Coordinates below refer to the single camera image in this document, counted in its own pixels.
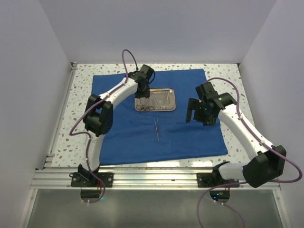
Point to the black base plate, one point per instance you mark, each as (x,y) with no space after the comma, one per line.
(80,181)
(209,180)

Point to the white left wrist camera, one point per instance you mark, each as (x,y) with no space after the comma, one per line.
(147,71)

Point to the stainless steel tray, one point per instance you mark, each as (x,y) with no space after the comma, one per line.
(151,107)

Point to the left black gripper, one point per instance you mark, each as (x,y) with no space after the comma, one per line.
(146,94)

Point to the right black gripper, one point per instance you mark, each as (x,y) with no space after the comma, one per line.
(194,104)

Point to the aluminium mounting rail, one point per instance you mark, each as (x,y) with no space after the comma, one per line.
(127,178)

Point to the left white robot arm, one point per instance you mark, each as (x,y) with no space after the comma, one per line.
(99,113)

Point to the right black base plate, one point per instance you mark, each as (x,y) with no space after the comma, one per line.
(209,180)

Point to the blue surgical cloth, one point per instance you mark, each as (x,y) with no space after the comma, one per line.
(133,139)

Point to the steel scissors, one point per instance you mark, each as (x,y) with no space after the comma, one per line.
(144,103)

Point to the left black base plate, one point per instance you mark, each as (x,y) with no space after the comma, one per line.
(80,181)

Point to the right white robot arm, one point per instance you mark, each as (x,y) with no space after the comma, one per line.
(266,160)

